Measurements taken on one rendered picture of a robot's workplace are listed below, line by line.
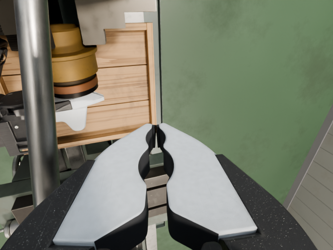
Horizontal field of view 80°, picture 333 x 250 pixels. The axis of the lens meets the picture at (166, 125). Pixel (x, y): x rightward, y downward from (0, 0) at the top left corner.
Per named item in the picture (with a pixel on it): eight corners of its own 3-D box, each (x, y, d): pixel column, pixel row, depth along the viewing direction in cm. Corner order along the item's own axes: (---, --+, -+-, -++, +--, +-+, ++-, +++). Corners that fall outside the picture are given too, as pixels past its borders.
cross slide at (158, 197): (16, 197, 55) (10, 210, 51) (165, 164, 66) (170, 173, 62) (37, 237, 64) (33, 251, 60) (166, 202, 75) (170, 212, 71)
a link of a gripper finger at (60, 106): (74, 103, 34) (15, 110, 31) (72, 93, 33) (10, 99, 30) (72, 115, 30) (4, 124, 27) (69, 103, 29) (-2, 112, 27)
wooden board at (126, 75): (-23, 26, 41) (-33, 27, 38) (148, 22, 51) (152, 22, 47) (27, 146, 56) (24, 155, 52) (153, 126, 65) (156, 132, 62)
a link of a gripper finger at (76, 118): (108, 121, 37) (52, 129, 34) (102, 90, 34) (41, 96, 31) (109, 129, 34) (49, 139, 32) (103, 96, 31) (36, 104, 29)
